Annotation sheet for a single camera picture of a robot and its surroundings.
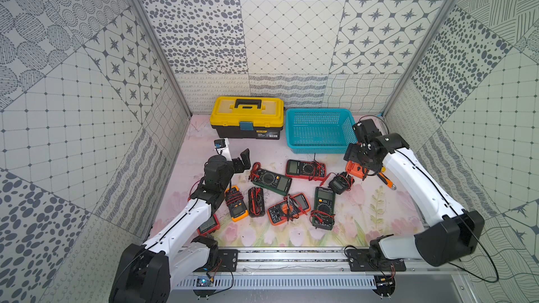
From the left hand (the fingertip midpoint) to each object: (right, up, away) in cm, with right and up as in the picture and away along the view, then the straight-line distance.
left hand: (236, 148), depth 82 cm
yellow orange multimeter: (-1, -23, +2) cm, 23 cm away
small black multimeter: (+44, -16, +8) cm, 48 cm away
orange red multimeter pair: (+21, -25, 0) cm, 32 cm away
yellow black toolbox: (+2, +13, +14) cm, 20 cm away
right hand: (+48, -5, -2) cm, 48 cm away
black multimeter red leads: (+8, -22, +2) cm, 24 cm away
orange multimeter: (+46, -8, -5) cm, 47 cm away
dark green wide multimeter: (+14, -16, +11) cm, 24 cm away
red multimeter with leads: (+31, -11, +13) cm, 35 cm away
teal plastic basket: (+40, +7, +33) cm, 52 cm away
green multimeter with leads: (+35, -26, 0) cm, 43 cm away
